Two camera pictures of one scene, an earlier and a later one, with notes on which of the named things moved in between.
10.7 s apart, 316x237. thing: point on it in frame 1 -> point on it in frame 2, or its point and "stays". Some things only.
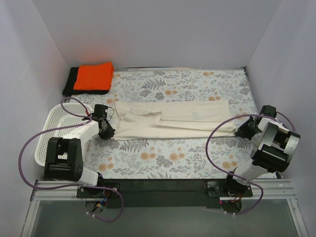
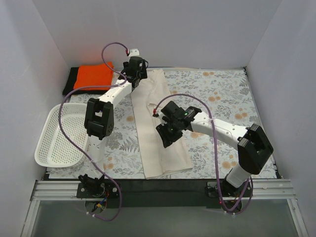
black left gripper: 106,130 -> 136,80
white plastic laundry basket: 57,118 stays
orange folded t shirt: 94,77 stays
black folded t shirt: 68,89 stays
